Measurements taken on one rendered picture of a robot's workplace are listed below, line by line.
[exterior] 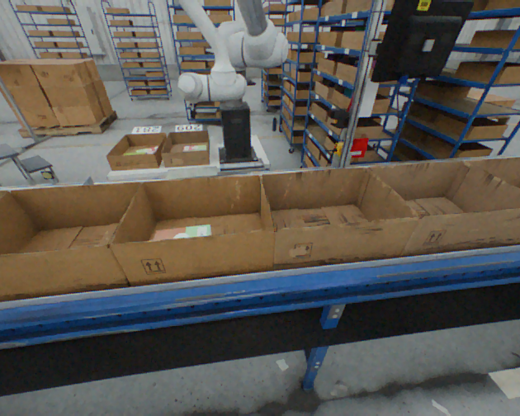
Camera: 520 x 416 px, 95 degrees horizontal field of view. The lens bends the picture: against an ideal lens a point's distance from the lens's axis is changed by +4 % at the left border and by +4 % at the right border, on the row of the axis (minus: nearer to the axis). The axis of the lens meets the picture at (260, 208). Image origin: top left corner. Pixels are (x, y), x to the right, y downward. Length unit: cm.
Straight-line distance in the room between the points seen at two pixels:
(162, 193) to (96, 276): 31
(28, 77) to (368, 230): 526
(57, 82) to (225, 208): 456
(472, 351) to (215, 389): 143
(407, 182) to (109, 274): 104
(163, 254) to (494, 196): 107
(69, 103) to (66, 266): 463
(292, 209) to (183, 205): 41
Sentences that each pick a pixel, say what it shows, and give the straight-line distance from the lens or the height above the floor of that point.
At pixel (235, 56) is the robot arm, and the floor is 134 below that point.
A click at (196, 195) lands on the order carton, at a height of 98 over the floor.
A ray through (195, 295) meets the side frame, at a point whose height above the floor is 91.
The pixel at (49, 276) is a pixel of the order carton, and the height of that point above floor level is 97.
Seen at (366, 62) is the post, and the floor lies 132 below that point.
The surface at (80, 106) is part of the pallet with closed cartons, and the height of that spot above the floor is 44.
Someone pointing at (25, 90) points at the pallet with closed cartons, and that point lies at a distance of 550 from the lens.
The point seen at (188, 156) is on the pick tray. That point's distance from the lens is 157.
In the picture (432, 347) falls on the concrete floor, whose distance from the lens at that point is 185.
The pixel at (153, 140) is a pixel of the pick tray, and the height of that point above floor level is 79.
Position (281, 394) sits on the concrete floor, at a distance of 150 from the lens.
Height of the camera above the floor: 144
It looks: 37 degrees down
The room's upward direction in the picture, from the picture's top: straight up
